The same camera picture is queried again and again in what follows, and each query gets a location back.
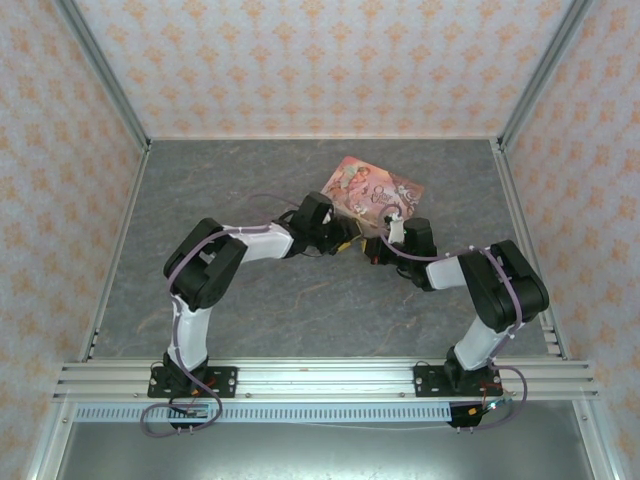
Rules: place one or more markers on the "aluminium lower frame leg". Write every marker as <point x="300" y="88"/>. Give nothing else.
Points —
<point x="595" y="445"/>
<point x="50" y="445"/>

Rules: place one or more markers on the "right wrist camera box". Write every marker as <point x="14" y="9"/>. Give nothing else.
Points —
<point x="396" y="229"/>

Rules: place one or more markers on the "aluminium side rail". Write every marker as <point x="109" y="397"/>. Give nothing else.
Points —
<point x="117" y="250"/>
<point x="530" y="250"/>

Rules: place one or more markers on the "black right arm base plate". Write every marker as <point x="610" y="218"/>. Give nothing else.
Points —
<point x="430" y="382"/>

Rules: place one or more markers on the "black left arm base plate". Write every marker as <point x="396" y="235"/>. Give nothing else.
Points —
<point x="225" y="382"/>

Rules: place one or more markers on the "aluminium frame corner post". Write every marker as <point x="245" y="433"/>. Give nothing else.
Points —
<point x="105" y="75"/>
<point x="542" y="75"/>

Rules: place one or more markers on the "aluminium front rail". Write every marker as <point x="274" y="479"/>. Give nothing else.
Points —
<point x="325" y="382"/>

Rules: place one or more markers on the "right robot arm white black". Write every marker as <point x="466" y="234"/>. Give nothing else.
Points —
<point x="480" y="340"/>

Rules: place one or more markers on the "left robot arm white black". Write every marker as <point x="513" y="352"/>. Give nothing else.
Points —
<point x="192" y="325"/>

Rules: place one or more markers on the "pink illustrated card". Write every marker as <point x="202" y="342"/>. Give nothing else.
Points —
<point x="372" y="192"/>

